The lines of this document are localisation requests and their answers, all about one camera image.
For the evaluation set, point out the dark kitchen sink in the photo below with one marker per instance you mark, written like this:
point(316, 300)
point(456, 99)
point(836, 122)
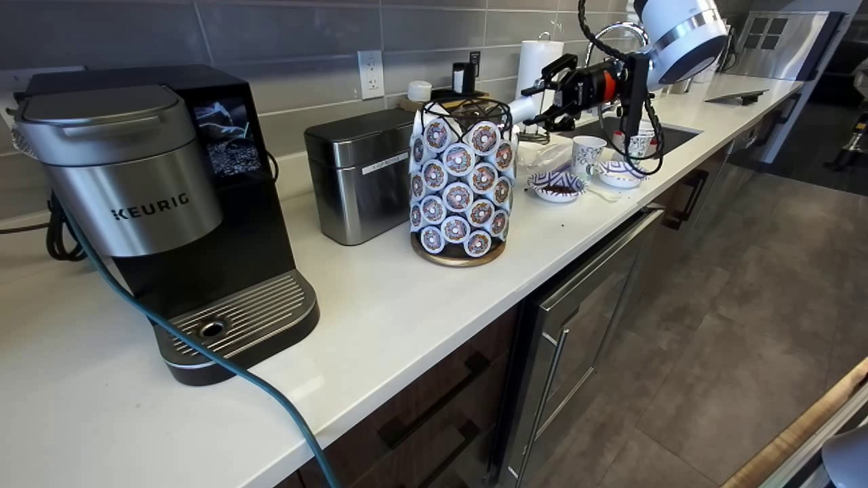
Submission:
point(676, 139)

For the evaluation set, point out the black flat tablet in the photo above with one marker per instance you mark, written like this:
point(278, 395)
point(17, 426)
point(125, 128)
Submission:
point(737, 99)

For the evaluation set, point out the grey round object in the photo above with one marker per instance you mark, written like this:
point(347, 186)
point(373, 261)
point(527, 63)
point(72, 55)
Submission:
point(849, 461)

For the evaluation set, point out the small white jar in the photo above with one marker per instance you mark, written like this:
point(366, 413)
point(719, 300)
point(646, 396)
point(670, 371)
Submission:
point(419, 90)

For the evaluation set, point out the wooden rail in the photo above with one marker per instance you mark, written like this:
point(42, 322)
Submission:
point(796, 434)

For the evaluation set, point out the silver black Keurig coffee machine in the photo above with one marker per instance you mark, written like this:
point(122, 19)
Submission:
point(136, 192)

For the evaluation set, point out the coffee pod with printed lid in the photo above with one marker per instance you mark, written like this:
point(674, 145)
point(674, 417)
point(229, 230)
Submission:
point(433, 239)
point(482, 177)
point(483, 136)
point(482, 213)
point(436, 175)
point(502, 192)
point(475, 244)
point(455, 230)
point(437, 133)
point(433, 209)
point(505, 156)
point(499, 224)
point(456, 196)
point(459, 159)

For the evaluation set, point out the stainless steel dishwasher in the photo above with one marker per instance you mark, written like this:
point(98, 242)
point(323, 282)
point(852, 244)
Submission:
point(578, 335)

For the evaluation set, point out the small black device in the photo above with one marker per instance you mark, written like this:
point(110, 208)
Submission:
point(461, 78)

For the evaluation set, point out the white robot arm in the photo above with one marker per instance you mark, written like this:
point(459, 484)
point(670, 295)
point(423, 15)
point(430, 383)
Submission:
point(682, 37)

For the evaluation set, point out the stainless steel box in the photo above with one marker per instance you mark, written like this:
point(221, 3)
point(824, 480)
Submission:
point(357, 181)

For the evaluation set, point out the white blue patterned mug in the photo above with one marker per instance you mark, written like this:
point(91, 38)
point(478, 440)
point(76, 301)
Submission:
point(586, 154)
point(645, 145)

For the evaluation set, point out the white paper towel roll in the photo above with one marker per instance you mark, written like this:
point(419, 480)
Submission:
point(532, 60)

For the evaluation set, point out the blue patterned paper plate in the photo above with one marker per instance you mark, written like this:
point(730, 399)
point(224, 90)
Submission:
point(555, 198)

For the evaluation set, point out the pile of coffee beans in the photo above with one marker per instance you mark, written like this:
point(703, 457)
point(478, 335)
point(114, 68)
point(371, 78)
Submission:
point(556, 189)

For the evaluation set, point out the white wall outlet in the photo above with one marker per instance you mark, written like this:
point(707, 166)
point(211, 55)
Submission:
point(371, 75)

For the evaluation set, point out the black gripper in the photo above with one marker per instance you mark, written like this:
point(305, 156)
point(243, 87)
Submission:
point(598, 90)

